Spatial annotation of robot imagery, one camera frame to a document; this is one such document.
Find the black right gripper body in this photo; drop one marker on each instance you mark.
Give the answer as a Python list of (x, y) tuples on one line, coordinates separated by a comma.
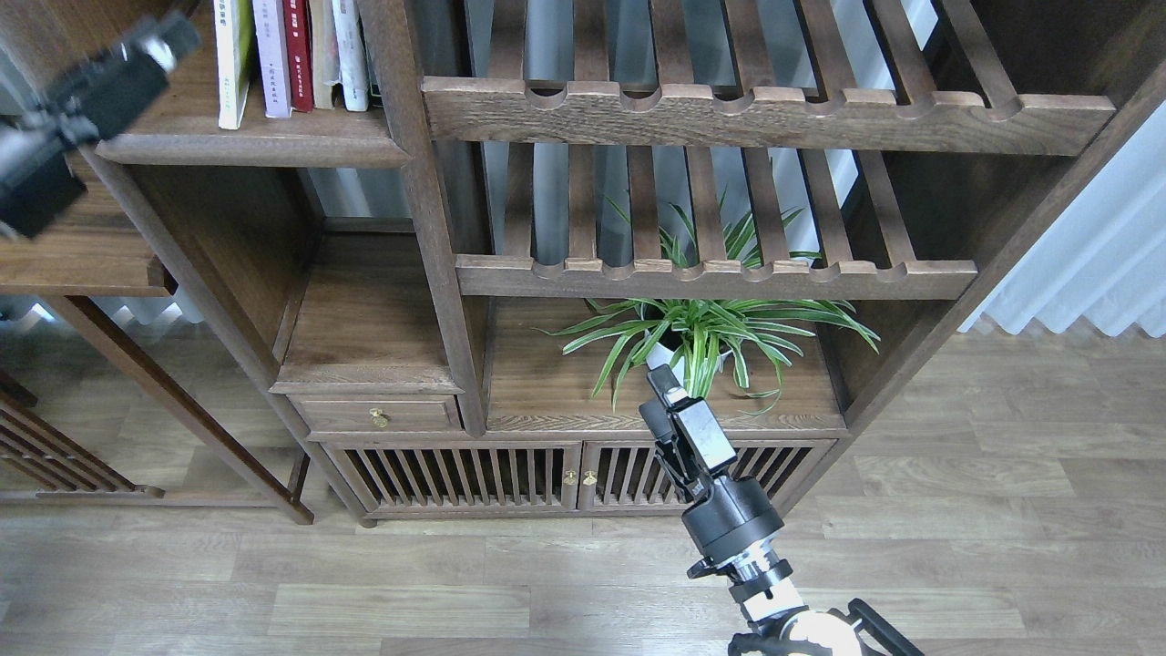
[(726, 515)]

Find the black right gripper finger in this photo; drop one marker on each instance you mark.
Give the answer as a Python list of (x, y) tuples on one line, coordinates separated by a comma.
[(656, 418), (670, 393)]

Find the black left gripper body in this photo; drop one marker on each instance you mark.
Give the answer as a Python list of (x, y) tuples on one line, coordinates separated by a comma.
[(97, 99)]

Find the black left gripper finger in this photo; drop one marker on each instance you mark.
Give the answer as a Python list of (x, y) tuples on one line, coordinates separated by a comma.
[(170, 39)]

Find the yellow cover book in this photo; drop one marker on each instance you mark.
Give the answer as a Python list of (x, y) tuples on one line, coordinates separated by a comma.
[(234, 40)]

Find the pale purple book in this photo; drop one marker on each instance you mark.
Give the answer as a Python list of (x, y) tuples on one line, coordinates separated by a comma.
[(270, 28)]

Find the red cover book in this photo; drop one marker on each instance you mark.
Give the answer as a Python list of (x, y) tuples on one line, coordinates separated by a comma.
[(296, 19)]

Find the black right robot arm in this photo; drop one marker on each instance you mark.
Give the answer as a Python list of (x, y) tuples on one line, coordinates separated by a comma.
[(781, 623)]

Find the wooden side shelf unit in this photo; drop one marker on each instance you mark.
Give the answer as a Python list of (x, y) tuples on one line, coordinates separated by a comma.
[(117, 392)]

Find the white plant pot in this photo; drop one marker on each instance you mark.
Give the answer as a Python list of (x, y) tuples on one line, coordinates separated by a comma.
[(665, 352)]

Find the green spider plant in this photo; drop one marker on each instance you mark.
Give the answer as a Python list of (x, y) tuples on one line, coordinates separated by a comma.
[(755, 334)]

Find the tan spine upright book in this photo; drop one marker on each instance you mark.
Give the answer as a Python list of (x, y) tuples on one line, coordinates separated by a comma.
[(324, 55)]

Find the green spine upright book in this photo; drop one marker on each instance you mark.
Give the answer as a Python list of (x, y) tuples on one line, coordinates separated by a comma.
[(375, 97)]

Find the dark wooden bookshelf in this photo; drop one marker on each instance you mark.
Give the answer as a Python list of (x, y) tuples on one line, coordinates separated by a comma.
[(404, 258)]

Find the brass drawer knob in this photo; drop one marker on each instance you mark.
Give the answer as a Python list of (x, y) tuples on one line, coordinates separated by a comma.
[(378, 418)]

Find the white curtain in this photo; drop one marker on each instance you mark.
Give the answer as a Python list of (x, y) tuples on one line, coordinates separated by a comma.
[(1103, 259)]

